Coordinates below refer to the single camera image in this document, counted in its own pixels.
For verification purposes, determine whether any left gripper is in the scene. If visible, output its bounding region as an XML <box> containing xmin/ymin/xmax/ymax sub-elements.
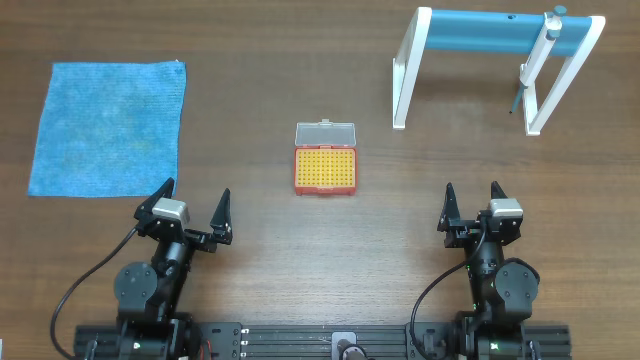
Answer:
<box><xmin>133</xmin><ymin>177</ymin><xmax>234</xmax><ymax>252</ymax></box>

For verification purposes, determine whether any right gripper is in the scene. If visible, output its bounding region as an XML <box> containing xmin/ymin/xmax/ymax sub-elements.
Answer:
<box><xmin>436</xmin><ymin>180</ymin><xmax>524</xmax><ymax>250</ymax></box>

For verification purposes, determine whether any white pipette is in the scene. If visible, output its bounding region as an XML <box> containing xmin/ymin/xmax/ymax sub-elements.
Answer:
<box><xmin>508</xmin><ymin>4</ymin><xmax>569</xmax><ymax>115</ymax></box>

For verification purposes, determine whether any blue cloth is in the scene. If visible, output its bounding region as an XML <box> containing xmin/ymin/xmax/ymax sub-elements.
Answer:
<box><xmin>27</xmin><ymin>60</ymin><xmax>188</xmax><ymax>199</ymax></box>

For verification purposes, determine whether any red and yellow tip box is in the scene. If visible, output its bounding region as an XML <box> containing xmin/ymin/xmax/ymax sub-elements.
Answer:
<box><xmin>293</xmin><ymin>118</ymin><xmax>359</xmax><ymax>197</ymax></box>

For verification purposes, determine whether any white and blue stand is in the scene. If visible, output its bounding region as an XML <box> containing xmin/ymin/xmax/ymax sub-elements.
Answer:
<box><xmin>391</xmin><ymin>6</ymin><xmax>607</xmax><ymax>138</ymax></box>

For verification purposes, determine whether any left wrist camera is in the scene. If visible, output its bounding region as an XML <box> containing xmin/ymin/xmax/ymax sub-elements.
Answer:
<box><xmin>151</xmin><ymin>197</ymin><xmax>192</xmax><ymax>225</ymax></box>

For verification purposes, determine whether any mounting rail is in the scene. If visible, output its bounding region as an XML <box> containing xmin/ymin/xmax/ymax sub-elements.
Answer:
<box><xmin>74</xmin><ymin>323</ymin><xmax>572</xmax><ymax>360</ymax></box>

